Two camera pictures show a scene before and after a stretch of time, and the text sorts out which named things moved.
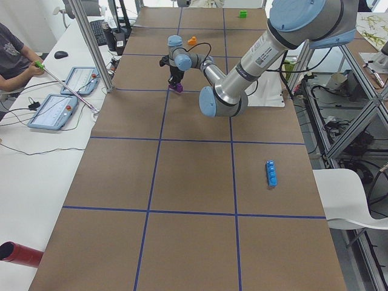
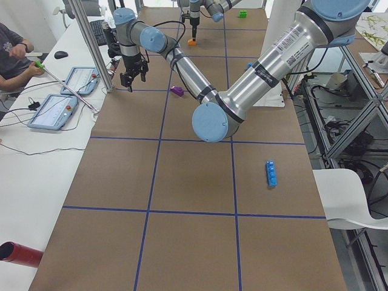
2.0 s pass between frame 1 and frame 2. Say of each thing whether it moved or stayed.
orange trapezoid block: stayed
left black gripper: moved
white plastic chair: stayed
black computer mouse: stayed
